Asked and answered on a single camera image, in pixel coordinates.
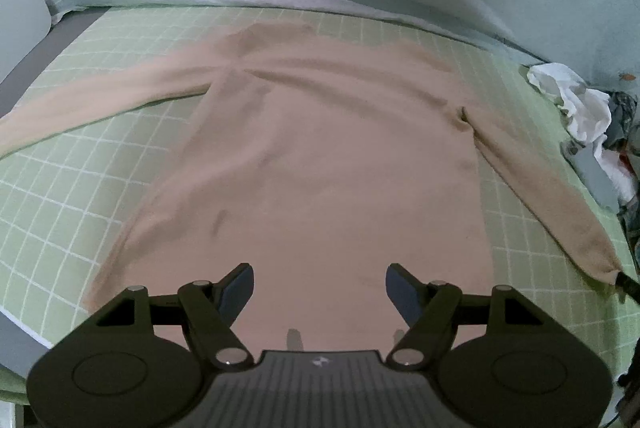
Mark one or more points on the grey sweatshirt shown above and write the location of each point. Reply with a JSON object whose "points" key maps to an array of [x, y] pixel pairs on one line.
{"points": [[595, 178]]}

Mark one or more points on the blue plaid shirt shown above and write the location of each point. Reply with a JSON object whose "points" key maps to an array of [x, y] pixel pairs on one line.
{"points": [[625, 115]]}

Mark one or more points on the white garment with red print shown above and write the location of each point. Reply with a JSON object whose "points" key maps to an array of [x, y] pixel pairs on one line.
{"points": [[617, 173]]}

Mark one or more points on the beige long-sleeve shirt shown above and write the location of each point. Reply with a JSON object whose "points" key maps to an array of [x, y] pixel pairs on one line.
{"points": [[325, 157]]}

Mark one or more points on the white crumpled garment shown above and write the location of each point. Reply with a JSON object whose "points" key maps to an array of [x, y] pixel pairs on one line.
{"points": [[580, 102]]}

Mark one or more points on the grey bed frame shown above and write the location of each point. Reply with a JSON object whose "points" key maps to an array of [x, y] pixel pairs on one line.
{"points": [[45, 52]]}

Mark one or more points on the green checked bed sheet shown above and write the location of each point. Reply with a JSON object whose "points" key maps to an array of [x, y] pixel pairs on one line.
{"points": [[65, 188]]}

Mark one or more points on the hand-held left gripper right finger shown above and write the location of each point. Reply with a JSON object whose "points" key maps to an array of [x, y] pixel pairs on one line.
{"points": [[402, 294]]}

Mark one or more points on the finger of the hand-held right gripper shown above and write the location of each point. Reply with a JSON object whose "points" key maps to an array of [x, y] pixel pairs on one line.
{"points": [[630, 288]]}

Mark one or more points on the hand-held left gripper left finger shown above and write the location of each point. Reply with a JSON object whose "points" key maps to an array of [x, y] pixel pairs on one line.
{"points": [[237, 292]]}

